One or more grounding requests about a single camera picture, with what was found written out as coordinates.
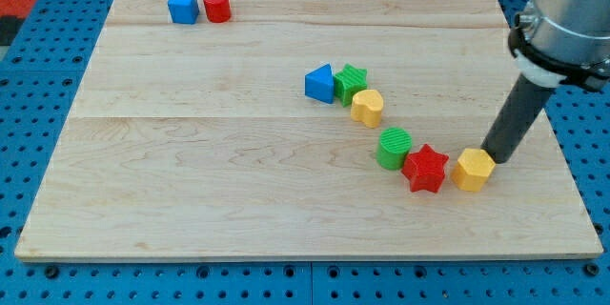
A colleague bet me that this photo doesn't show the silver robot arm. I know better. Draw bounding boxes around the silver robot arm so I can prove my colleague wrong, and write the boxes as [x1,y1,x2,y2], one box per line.
[508,0,609,92]

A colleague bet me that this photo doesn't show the blue triangle block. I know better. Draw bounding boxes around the blue triangle block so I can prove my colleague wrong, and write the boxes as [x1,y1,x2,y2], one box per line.
[304,64,335,104]

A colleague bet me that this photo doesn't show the wooden board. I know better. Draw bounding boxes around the wooden board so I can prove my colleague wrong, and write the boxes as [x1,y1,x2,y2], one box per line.
[14,0,602,263]

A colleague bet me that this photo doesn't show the yellow heart block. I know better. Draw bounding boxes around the yellow heart block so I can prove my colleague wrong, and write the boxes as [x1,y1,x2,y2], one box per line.
[350,90,384,128]

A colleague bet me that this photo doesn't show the green star block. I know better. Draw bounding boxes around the green star block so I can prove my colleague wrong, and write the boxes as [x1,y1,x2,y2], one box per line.
[333,64,368,107]

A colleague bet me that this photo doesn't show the green cylinder block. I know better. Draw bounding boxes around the green cylinder block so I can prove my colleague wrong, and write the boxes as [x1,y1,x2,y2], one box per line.
[376,127,413,171]

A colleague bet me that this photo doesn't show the red star block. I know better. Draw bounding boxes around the red star block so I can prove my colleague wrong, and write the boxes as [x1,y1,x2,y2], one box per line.
[401,144,449,193]

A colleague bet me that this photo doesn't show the red cylinder block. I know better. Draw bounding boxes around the red cylinder block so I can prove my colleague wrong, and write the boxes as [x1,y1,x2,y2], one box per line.
[203,0,232,23]

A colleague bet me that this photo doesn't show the yellow hexagon block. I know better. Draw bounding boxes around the yellow hexagon block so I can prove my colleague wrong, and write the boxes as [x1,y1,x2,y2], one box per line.
[451,148,496,192]

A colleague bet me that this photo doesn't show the blue cube block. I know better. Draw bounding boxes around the blue cube block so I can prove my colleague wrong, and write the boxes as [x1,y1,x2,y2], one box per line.
[167,0,199,25]

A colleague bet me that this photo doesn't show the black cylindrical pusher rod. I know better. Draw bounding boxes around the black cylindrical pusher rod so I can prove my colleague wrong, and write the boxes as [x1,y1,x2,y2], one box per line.
[480,74,554,164]

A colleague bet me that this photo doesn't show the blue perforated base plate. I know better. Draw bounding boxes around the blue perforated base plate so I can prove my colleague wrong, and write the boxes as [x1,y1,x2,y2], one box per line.
[1,0,609,304]

